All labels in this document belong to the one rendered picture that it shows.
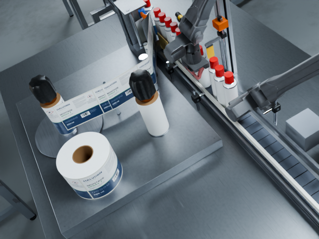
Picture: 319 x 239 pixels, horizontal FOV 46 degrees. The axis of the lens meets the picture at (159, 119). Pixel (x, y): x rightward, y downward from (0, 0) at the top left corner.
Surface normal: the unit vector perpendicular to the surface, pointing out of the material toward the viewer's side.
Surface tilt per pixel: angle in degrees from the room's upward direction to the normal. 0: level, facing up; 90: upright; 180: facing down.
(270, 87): 76
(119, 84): 90
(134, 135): 0
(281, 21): 0
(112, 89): 90
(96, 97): 90
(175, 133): 0
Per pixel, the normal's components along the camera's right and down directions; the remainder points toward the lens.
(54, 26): -0.23, -0.63
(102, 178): 0.63, 0.48
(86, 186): 0.02, 0.76
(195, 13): -0.73, 0.27
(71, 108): 0.36, 0.65
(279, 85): -0.71, 0.48
